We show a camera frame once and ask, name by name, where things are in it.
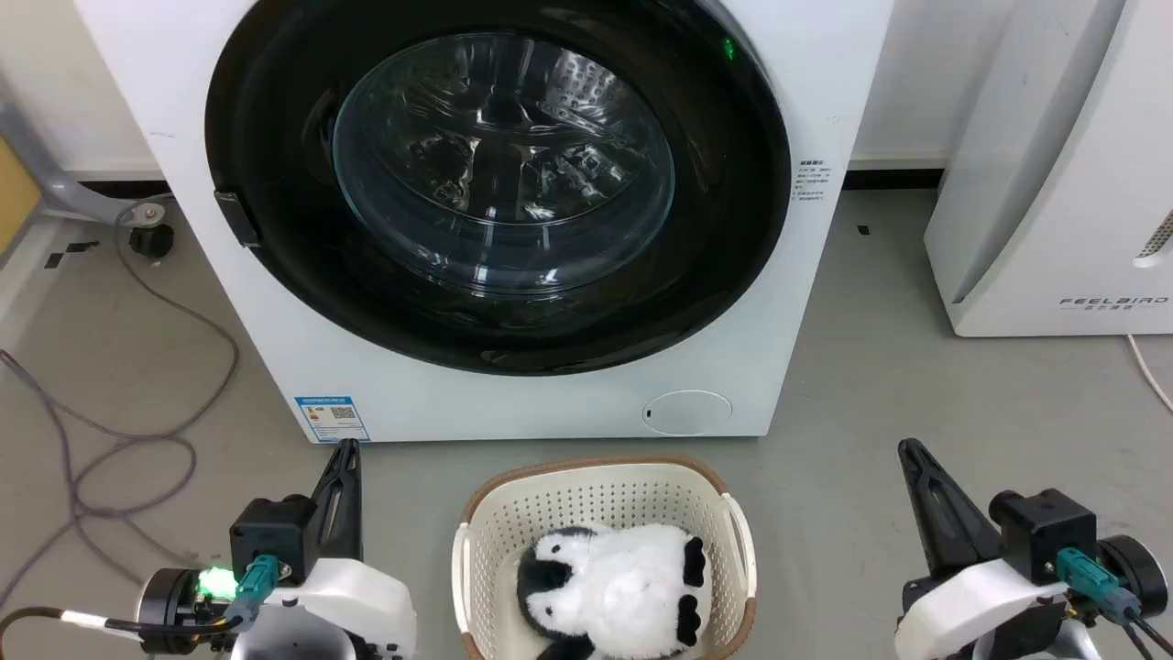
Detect small printed warning label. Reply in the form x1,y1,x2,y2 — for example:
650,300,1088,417
795,156,833,203

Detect blue energy label sticker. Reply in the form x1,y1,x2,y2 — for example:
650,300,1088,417
294,395,372,445

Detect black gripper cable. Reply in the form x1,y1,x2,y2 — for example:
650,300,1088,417
1056,547,1173,660
0,554,281,657

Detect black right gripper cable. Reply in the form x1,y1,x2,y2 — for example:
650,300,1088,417
1056,547,1173,660

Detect white front-load washing machine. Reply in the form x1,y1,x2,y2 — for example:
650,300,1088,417
73,0,895,445

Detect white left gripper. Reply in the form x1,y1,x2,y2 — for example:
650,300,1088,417
136,439,419,660

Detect white power cable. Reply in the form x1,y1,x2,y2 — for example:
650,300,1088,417
1125,334,1173,413

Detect black round washer door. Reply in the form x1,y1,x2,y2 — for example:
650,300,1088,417
204,0,793,377

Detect round white filter cover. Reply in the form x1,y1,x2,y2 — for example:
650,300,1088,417
641,390,734,436

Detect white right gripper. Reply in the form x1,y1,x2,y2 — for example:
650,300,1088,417
894,438,1170,660

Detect white floor-standing appliance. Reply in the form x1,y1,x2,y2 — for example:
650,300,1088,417
923,0,1173,338

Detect cream perforated laundry basket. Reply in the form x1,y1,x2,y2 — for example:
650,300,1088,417
451,456,759,660

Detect grey metal stand leg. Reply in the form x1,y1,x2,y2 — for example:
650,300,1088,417
0,99,171,227

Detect black caster wheel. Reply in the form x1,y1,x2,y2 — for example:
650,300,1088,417
128,223,176,259

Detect black white penguin plush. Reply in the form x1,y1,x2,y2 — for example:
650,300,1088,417
516,523,708,660

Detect grey floor cable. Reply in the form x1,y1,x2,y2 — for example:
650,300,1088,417
0,225,241,611

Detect yellow board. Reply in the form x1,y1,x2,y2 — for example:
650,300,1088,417
0,137,43,255

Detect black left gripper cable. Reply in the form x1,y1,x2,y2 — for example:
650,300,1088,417
0,554,281,657

